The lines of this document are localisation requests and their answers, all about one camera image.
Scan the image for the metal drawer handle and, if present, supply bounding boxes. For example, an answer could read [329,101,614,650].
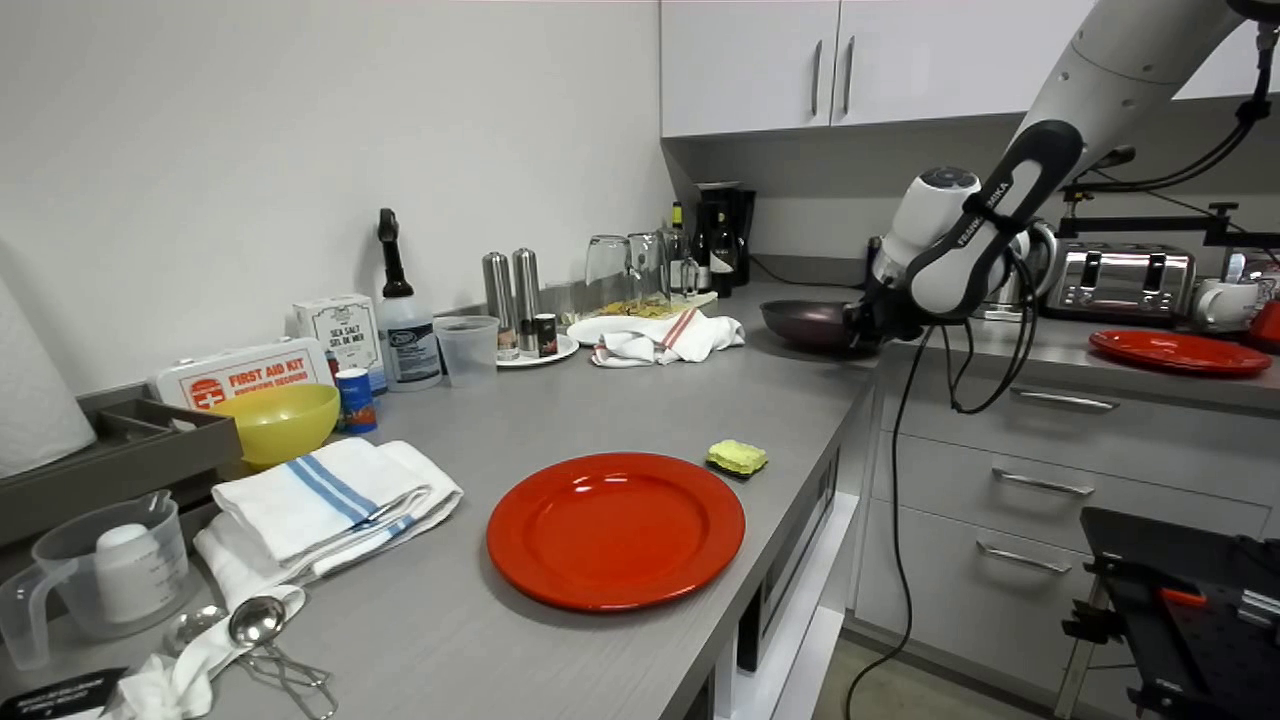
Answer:
[1010,384,1118,418]
[988,466,1099,502]
[967,537,1079,580]

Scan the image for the grey drawer cabinet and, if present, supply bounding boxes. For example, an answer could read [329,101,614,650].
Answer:
[846,347,1280,711]

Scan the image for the upturned clear glass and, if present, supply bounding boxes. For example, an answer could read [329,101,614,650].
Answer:
[580,234,630,311]
[625,228,667,305]

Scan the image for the white towel red stripe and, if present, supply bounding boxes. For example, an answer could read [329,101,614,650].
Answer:
[584,305,749,373]

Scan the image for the grey tray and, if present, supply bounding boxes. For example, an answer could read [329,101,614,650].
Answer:
[0,379,247,554]

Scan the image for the metal cabinet door handle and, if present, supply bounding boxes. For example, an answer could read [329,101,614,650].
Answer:
[834,32,858,124]
[804,37,826,127]

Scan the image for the dark frying pan black handle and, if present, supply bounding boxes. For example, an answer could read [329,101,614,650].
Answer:
[755,297,886,360]

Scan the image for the small white cup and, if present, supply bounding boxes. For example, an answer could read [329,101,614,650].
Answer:
[91,520,175,628]

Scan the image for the white first aid box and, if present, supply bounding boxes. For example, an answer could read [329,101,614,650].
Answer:
[148,332,334,412]

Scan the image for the colourful placemat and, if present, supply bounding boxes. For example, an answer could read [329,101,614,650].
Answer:
[584,287,717,323]

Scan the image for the small white box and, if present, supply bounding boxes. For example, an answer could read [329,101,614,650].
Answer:
[288,293,387,376]

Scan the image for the black coffee maker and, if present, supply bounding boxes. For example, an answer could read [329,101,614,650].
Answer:
[691,179,760,301]

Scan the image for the small blue can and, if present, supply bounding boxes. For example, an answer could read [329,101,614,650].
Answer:
[331,366,381,438]

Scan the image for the steel toaster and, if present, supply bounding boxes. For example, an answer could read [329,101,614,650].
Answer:
[1044,240,1200,323]

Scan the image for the red pot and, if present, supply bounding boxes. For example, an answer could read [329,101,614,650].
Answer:
[1244,293,1280,355]

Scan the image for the steel shaker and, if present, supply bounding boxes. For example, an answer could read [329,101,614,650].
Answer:
[478,247,515,351]
[511,243,549,351]

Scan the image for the small white plate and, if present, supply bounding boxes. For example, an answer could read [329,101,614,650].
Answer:
[493,327,584,373]

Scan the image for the yellow sponge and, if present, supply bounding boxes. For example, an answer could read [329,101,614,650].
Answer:
[703,438,770,481]

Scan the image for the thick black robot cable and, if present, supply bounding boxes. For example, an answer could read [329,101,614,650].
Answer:
[840,18,1280,720]

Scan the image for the steel kettle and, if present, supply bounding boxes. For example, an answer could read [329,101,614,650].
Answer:
[1002,217,1058,321]

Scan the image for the white upper cabinet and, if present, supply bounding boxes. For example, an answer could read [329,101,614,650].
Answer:
[654,0,1280,140]

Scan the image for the slim dark bottle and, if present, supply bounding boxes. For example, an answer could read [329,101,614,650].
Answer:
[662,202,691,297]

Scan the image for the white dinner plate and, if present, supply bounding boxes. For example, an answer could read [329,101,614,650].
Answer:
[562,307,671,351]

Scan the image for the translucent plastic cup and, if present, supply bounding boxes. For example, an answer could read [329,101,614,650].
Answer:
[435,311,502,387]

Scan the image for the flat black object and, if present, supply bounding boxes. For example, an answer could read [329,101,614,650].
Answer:
[0,659,126,720]

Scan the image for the clear measuring cup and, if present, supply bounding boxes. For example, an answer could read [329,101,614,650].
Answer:
[0,492,196,674]

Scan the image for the small dark spice jar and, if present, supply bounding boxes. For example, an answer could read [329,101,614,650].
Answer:
[526,307,562,360]

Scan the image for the white mug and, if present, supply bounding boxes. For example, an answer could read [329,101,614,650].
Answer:
[1192,276,1263,335]

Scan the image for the white paper towel roll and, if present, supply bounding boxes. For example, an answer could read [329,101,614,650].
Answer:
[0,273,98,481]

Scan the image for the crumpled white cloth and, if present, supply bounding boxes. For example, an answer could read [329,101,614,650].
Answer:
[111,526,315,720]

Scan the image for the metal spoon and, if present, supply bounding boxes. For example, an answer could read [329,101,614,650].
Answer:
[155,593,293,656]

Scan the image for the white towel blue stripes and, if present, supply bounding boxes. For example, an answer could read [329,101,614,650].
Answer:
[209,432,468,580]

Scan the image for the clear spray bottle black nozzle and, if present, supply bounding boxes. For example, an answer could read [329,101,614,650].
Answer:
[373,204,448,393]

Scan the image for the metal wire whisk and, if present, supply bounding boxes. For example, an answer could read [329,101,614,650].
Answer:
[236,641,342,720]

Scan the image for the red plate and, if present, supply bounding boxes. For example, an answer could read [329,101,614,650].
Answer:
[1085,323,1270,384]
[482,448,749,618]

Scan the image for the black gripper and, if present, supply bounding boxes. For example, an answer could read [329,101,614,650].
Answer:
[846,273,935,355]

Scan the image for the black equipment stand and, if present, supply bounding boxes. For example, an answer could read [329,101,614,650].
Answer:
[1056,502,1280,720]

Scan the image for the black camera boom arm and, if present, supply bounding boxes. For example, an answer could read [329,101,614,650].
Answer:
[1056,143,1280,253]

